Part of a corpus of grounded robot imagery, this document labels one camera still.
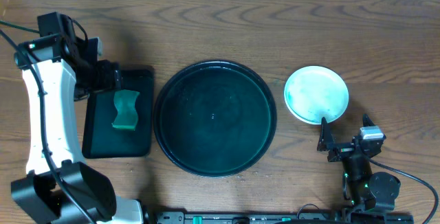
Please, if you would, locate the mint green plate front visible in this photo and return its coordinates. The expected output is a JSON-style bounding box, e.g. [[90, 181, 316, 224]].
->
[[283, 65, 349, 125]]

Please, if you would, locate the green scrubbing sponge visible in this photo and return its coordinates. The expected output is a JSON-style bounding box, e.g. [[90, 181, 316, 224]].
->
[[112, 89, 140, 131]]

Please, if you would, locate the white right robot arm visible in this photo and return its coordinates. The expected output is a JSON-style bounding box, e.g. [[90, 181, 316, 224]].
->
[[317, 115, 401, 212]]

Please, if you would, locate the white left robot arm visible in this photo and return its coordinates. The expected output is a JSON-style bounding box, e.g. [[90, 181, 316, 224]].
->
[[11, 12, 153, 223]]

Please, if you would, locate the rectangular black water tray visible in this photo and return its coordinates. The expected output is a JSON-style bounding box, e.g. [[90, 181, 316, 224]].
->
[[82, 69, 154, 159]]

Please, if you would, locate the round black tray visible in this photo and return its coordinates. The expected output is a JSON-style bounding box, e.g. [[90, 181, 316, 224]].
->
[[153, 60, 277, 177]]

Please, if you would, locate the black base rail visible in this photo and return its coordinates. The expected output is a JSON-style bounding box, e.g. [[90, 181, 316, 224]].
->
[[151, 203, 415, 224]]

